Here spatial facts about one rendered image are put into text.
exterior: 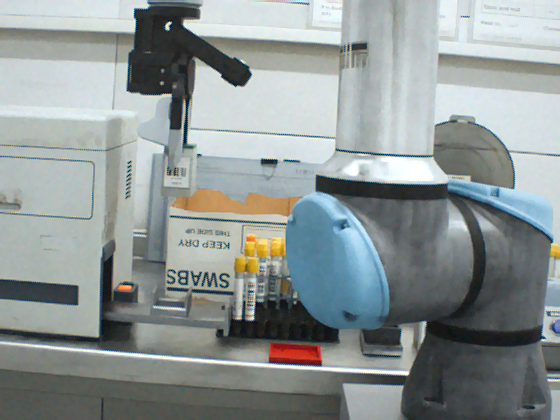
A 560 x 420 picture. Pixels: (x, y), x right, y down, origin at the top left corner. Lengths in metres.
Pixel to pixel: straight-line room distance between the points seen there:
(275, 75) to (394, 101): 1.07
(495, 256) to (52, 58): 1.23
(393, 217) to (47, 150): 0.59
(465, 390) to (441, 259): 0.14
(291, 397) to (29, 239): 0.40
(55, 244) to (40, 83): 0.70
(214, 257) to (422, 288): 0.76
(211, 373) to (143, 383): 0.10
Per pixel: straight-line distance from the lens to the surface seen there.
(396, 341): 1.29
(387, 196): 0.76
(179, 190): 1.23
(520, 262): 0.86
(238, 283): 1.31
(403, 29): 0.78
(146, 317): 1.25
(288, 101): 1.83
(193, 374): 1.21
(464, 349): 0.88
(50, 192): 1.23
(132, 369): 1.22
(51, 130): 1.23
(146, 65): 1.22
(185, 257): 1.52
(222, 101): 1.83
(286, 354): 1.24
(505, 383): 0.88
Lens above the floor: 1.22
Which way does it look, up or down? 7 degrees down
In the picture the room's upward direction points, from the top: 4 degrees clockwise
